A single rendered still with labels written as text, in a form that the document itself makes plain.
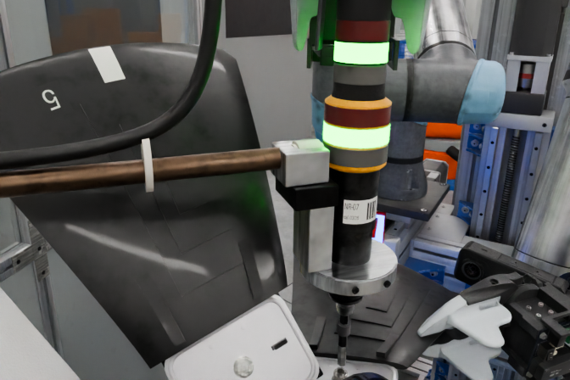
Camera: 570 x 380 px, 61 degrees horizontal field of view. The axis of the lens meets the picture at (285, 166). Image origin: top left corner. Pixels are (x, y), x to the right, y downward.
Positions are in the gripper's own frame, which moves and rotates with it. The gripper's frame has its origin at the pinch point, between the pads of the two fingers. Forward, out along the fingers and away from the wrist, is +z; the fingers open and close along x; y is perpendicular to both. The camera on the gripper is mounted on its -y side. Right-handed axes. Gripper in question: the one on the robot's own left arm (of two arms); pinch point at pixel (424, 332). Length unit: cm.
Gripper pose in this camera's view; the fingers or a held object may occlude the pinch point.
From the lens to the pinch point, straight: 51.3
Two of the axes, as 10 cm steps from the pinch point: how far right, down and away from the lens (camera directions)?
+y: 3.7, 4.0, -8.4
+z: -9.3, 1.1, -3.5
